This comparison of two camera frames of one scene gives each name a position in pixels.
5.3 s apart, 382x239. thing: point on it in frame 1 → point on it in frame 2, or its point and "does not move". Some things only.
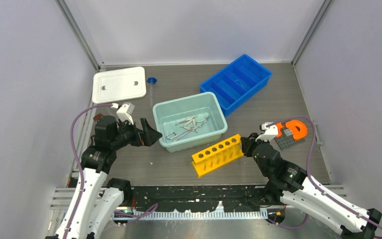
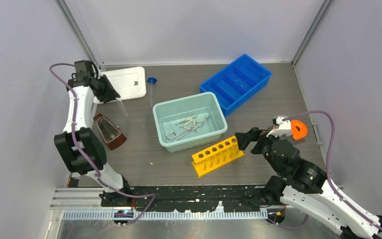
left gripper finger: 151,134 → 106,92
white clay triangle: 192,129 does not move
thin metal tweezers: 185,121 does not move
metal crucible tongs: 173,136 does not move
